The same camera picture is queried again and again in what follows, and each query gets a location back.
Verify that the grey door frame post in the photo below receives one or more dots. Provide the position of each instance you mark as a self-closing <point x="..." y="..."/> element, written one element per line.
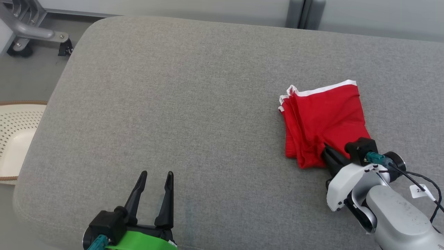
<point x="305" y="14"/>

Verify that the grey fabric sofa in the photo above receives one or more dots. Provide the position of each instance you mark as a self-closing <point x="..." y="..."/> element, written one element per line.
<point x="190" y="104"/>

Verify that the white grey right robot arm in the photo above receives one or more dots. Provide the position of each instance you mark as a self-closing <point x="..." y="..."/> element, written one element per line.
<point x="399" y="218"/>

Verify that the cream perforated laundry basket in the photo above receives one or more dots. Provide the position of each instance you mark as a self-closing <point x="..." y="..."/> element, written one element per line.
<point x="17" y="139"/>

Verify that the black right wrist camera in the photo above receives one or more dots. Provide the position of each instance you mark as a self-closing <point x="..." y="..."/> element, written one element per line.
<point x="362" y="149"/>

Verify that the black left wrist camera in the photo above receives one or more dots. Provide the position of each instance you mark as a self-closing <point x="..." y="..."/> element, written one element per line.
<point x="105" y="224"/>

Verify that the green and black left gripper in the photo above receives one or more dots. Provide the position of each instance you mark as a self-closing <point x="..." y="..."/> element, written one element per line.
<point x="145" y="241"/>

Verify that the red shorts with white trim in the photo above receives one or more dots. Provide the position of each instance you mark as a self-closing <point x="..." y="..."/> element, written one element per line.
<point x="326" y="121"/>

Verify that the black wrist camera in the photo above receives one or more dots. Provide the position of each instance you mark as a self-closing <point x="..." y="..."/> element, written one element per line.
<point x="362" y="149"/>
<point x="105" y="224"/>

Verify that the grey metal cart with casters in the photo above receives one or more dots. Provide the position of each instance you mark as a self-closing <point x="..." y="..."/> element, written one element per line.
<point x="27" y="31"/>

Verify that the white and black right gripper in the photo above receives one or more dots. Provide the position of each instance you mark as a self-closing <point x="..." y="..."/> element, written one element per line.
<point x="347" y="184"/>

